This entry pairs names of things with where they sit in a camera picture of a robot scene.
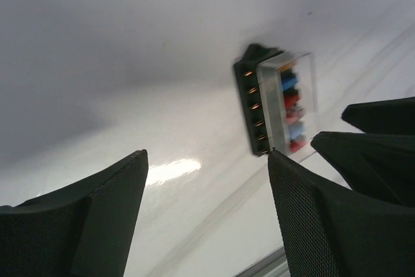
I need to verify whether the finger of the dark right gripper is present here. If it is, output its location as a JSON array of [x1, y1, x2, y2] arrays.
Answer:
[[341, 97, 415, 135], [311, 132, 414, 208]]

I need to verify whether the blue blade fuse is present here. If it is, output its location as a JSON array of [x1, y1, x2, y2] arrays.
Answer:
[[281, 75, 298, 91], [288, 121, 304, 141]]

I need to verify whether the clear fuse box cover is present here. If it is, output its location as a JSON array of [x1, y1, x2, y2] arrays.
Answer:
[[257, 51, 320, 162]]

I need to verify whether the small orange blade fuse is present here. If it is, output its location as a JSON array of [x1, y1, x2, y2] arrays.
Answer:
[[279, 63, 294, 72]]

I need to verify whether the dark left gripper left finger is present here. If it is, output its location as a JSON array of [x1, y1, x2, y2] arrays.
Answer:
[[1, 150, 148, 276]]

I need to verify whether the black fuse box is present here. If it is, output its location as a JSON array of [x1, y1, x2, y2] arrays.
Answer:
[[232, 42, 309, 158]]

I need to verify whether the red blade fuse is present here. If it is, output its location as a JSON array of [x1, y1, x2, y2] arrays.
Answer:
[[284, 94, 300, 110], [289, 140, 307, 154], [286, 106, 305, 124]]

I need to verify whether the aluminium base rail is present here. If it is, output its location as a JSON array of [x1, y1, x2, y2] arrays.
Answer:
[[235, 247, 291, 277]]

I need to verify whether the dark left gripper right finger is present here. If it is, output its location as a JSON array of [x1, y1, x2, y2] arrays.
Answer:
[[268, 151, 414, 276]]

